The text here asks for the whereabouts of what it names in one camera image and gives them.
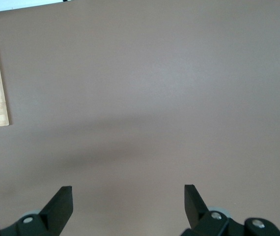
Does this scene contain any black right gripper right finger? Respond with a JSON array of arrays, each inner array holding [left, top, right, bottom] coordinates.
[[179, 184, 280, 236]]

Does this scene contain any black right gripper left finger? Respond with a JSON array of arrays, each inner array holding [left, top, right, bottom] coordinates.
[[0, 186, 74, 236]]

